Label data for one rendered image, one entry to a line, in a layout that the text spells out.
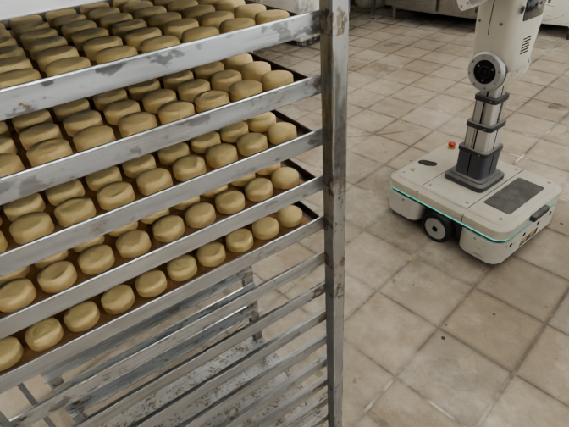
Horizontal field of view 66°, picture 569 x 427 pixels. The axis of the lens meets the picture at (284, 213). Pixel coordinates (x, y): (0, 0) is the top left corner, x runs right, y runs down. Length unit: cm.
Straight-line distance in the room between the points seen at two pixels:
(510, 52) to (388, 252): 100
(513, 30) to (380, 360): 133
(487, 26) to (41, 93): 169
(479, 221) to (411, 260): 36
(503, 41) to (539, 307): 107
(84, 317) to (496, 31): 170
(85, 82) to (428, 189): 186
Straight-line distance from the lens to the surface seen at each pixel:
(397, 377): 177
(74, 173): 58
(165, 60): 57
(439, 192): 220
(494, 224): 208
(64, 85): 55
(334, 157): 73
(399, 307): 197
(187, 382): 163
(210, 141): 74
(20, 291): 71
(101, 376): 80
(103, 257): 70
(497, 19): 195
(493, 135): 218
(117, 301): 76
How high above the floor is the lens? 148
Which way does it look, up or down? 37 degrees down
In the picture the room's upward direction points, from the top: 5 degrees counter-clockwise
